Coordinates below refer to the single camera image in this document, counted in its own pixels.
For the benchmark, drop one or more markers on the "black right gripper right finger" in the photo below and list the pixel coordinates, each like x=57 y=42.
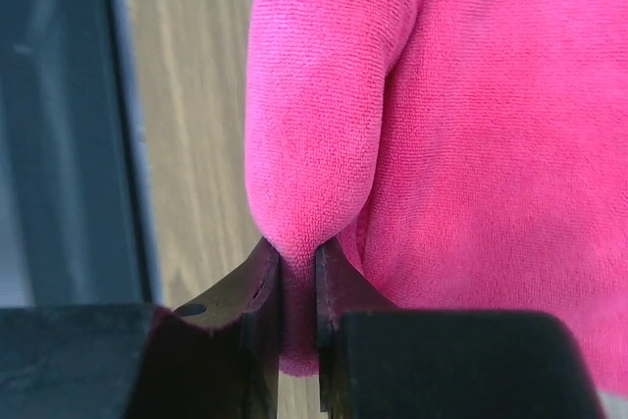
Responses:
x=378 y=360

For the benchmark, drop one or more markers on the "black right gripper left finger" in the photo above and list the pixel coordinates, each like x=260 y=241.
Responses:
x=216 y=356

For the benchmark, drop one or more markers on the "pink towel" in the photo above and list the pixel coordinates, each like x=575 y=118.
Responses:
x=466 y=154

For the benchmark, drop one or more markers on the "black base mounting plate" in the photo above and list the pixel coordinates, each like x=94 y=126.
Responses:
x=76 y=220

